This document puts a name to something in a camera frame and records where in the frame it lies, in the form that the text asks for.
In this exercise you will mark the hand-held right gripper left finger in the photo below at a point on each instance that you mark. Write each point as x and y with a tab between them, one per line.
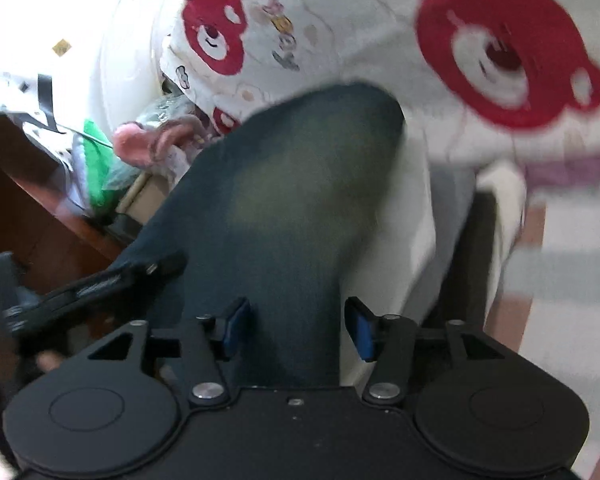
237	327

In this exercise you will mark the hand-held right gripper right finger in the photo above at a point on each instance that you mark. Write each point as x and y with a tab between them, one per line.
360	330

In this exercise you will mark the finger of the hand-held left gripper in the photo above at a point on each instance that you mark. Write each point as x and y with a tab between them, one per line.
110	285

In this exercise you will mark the dark green jeans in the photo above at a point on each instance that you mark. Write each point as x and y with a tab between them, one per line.
280	210

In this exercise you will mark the person's left hand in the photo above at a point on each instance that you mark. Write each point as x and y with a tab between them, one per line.
51	362

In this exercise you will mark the beige box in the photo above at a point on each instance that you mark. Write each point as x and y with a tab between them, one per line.
150	195

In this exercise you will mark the green plastic bag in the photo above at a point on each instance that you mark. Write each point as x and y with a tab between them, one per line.
97	180

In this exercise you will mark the brown wooden cabinet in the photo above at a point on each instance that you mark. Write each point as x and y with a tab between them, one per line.
30	200

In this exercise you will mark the grey rabbit plush toy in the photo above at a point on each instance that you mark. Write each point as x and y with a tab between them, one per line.
135	142

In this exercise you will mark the small white folded garment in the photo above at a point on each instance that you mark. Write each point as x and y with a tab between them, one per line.
510	200

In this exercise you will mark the dog printed floor mat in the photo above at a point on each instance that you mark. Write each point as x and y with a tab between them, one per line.
570	285

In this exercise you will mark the white pillow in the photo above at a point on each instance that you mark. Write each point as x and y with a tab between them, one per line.
130	70

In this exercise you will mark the bear printed quilt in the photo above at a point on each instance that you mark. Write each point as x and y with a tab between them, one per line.
355	20

